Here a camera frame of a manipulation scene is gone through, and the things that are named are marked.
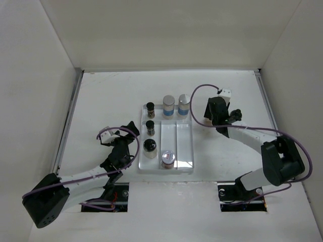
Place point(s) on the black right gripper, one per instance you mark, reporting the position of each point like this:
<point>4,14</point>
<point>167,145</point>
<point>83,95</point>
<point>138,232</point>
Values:
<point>208,114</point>

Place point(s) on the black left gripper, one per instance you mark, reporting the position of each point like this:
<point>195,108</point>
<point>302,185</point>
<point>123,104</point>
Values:
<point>128,137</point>

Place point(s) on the black knob cap grinder bottle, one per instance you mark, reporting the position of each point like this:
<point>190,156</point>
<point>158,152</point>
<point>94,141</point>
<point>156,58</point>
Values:
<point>150,148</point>

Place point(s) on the blue label sago jar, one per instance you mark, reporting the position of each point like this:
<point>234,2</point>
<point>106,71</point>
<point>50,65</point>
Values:
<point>184,105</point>

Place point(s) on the white lid orange label jar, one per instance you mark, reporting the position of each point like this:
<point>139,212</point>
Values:
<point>168,159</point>

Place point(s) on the silver lid beige jar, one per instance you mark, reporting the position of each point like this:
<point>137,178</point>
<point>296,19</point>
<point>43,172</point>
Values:
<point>168,106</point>

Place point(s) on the small black cap spice bottle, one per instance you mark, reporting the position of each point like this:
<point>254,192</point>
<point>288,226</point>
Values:
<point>150,110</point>

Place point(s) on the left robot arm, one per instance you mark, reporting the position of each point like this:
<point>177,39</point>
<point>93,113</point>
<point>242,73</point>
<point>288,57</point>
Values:
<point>54,194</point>

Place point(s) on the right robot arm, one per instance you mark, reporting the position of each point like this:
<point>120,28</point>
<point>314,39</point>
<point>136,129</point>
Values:
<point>281,160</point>

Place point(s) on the white plastic organizer tray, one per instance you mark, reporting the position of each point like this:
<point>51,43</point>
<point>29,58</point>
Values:
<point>170,135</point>

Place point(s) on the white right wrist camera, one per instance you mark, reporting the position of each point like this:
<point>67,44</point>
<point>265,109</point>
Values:
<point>225,94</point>

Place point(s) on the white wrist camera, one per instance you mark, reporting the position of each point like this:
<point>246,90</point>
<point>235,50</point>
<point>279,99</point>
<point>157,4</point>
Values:
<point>225,94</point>
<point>107,137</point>

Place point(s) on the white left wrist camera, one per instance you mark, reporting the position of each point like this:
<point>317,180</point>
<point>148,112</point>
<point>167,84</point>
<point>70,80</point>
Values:
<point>107,137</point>

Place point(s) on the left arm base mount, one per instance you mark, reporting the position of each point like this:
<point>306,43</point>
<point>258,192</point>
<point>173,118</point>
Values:
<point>110,197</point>

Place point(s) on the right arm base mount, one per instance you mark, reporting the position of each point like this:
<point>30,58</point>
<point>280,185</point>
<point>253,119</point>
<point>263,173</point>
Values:
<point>234,197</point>

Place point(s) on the aluminium table edge rail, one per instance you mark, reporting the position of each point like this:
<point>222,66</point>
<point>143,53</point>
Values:
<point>58,156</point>

